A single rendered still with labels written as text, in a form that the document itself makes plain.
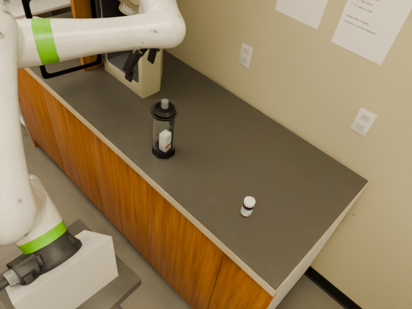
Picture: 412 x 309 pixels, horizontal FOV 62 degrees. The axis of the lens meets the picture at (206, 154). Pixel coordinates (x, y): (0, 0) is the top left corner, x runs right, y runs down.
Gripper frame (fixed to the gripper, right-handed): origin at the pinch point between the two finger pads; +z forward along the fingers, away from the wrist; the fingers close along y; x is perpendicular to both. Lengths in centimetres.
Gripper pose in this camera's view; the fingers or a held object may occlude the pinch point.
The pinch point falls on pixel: (140, 68)
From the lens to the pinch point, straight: 141.4
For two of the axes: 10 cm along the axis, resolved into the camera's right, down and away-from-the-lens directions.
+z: -3.1, 4.3, 8.5
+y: -5.4, 6.6, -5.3
